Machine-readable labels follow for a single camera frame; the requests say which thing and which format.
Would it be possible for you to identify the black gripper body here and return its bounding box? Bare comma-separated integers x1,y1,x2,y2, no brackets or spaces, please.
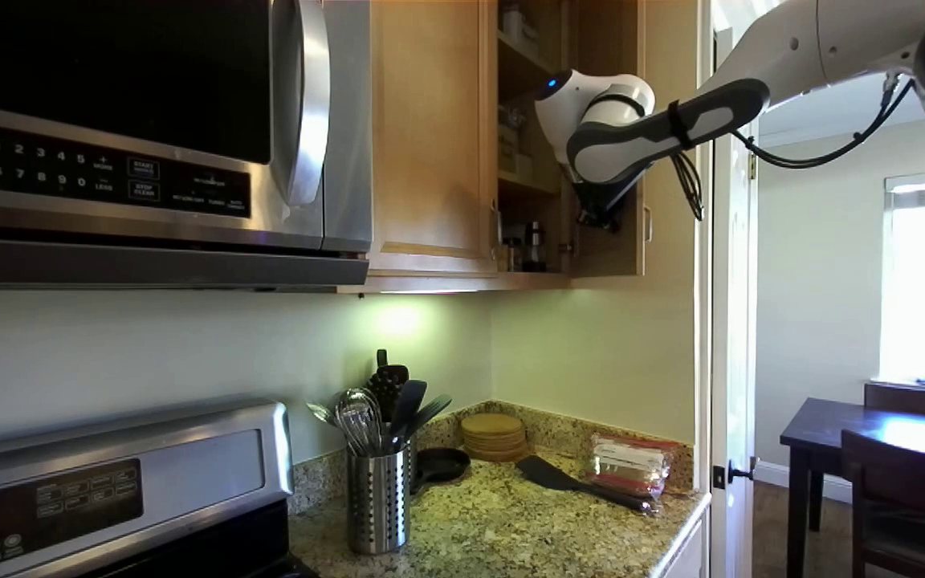
573,182,636,234

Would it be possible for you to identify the dark bottle white cap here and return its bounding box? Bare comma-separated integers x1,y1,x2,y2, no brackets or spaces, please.
521,217,549,274

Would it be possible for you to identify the light wood cabinet body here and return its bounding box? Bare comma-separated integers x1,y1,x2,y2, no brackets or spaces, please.
338,0,648,300

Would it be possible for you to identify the glass storage jar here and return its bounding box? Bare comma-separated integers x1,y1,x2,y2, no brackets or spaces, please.
498,105,537,185

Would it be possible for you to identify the white door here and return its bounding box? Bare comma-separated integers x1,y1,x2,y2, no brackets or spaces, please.
701,126,762,578

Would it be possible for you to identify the clear plastic food bag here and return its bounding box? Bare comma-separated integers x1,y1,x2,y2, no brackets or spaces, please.
587,431,681,506

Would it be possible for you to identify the black spatula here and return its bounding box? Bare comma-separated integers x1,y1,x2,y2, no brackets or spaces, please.
510,453,659,516

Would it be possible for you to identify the black kitchen utensil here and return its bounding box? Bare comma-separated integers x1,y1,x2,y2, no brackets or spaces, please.
397,378,432,445

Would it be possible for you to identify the black round dish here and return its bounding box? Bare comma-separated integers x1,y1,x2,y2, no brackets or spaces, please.
413,445,475,498

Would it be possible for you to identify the dark wooden table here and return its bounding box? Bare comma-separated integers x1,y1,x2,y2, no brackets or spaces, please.
779,396,925,578

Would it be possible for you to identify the steel serving spoon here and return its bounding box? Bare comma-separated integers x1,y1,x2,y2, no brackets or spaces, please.
306,385,385,455

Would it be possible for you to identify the dark wooden chair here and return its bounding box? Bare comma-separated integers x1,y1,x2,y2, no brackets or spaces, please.
839,428,925,578
862,375,925,425

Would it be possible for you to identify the perforated steel utensil holder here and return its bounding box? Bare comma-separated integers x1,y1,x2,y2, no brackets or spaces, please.
343,439,414,558

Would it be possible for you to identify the stainless steel stove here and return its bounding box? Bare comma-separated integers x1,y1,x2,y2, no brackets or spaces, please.
0,396,318,578

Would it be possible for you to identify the stainless steel microwave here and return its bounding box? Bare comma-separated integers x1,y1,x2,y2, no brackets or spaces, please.
0,0,372,295

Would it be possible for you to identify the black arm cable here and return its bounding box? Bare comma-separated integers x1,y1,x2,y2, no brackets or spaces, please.
664,72,917,221

